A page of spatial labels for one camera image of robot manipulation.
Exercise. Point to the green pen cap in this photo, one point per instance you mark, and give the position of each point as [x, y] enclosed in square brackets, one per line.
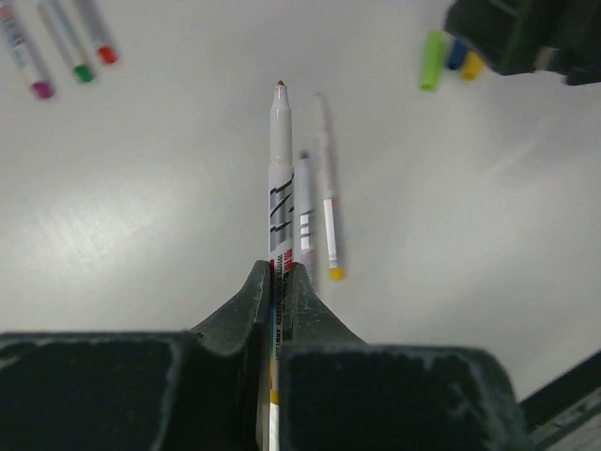
[432, 57]

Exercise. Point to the orange pen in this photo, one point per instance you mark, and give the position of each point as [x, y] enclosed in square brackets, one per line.
[328, 188]

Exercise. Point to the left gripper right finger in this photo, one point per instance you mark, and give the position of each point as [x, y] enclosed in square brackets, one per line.
[337, 392]

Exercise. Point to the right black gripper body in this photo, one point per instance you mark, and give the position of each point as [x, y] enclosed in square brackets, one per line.
[515, 37]

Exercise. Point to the dark blue pen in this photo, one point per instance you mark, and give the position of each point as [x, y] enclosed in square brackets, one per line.
[305, 203]

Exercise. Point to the yellow pen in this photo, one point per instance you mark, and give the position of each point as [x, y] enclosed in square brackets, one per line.
[281, 242]

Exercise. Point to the dark blue pen cap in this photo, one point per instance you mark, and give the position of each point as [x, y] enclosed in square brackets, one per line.
[456, 55]

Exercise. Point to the yellow pen cap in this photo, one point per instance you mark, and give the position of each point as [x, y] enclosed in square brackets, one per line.
[472, 66]

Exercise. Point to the purple pen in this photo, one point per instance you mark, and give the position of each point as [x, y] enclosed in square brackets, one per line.
[24, 54]

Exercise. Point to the green capped pen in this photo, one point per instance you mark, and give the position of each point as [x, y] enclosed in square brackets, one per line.
[65, 39]

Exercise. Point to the red pen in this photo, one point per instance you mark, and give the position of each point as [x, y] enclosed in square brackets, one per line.
[97, 30]

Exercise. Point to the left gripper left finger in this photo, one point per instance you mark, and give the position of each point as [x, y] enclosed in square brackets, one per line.
[195, 389]

